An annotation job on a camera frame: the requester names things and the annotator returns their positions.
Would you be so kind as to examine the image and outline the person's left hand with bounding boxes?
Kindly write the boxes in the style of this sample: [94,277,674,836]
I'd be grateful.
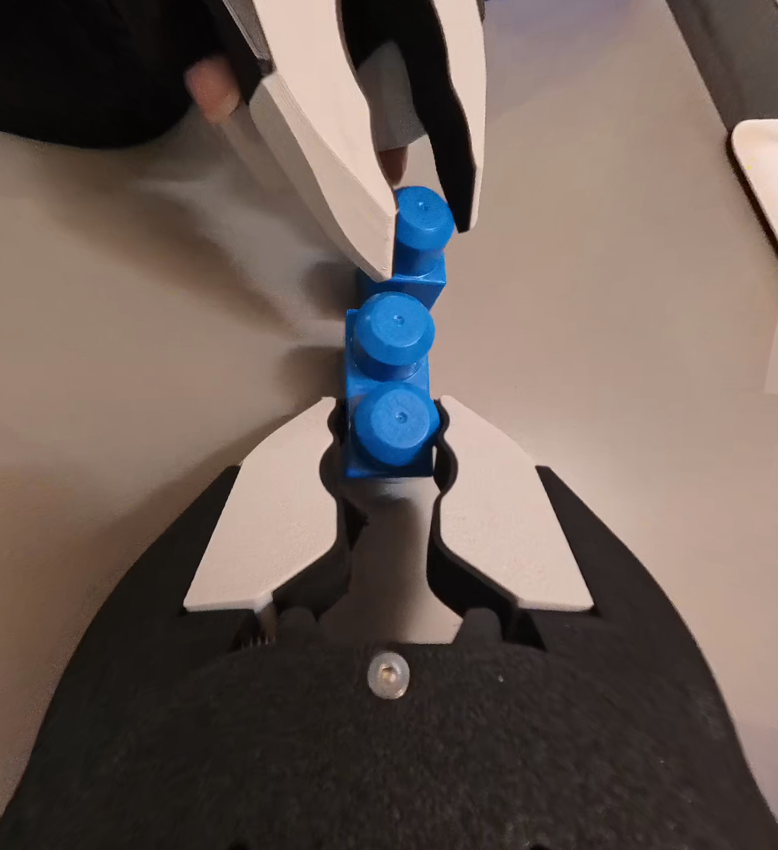
[185,54,411,188]

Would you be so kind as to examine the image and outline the blue one-stud toy block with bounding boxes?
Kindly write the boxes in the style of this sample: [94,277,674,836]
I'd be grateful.
[354,186,457,313]

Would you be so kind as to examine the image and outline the white document stand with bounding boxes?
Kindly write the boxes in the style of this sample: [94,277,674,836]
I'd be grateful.
[731,118,778,396]

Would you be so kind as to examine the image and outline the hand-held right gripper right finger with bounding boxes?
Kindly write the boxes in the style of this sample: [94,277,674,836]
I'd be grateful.
[426,395,594,617]

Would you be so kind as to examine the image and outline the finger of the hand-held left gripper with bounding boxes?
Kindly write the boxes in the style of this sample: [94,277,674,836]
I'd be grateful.
[248,0,401,284]
[427,0,491,235]

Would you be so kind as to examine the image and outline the blue two-stud toy block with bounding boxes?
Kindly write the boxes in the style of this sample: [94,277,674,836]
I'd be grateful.
[344,292,441,480]

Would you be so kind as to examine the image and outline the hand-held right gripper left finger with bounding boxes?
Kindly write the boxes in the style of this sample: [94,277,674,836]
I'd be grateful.
[183,396,368,628]

